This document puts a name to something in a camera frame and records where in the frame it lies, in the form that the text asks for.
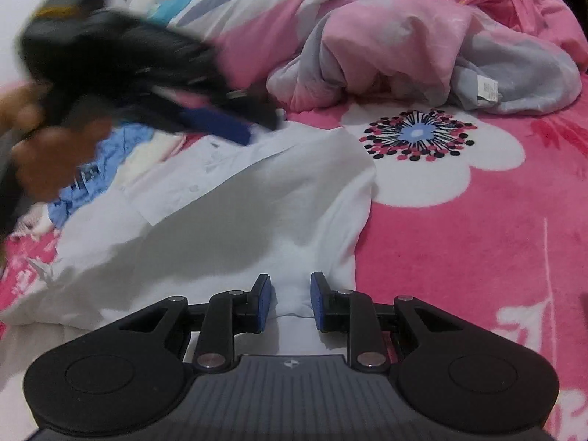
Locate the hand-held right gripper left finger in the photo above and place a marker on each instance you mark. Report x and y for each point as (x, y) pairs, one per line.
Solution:
(262, 303)

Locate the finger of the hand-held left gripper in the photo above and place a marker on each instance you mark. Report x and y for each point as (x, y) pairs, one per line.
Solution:
(216, 124)
(257, 110)

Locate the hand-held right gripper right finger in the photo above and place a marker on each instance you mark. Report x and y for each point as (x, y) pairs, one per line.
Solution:
(317, 303)

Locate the white shirt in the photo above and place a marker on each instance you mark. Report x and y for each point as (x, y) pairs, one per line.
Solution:
(220, 220)

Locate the person's left hand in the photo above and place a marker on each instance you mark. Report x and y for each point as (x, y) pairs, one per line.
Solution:
(55, 161)

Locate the cream white garment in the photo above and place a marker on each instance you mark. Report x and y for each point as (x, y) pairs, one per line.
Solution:
(142, 161)

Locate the light blue garment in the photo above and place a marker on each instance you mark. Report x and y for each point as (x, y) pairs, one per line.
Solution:
(115, 147)

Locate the pink floral blanket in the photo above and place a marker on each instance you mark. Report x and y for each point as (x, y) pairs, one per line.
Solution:
(459, 239)

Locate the pink grey quilt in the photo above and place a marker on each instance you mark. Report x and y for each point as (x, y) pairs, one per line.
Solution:
(404, 23)

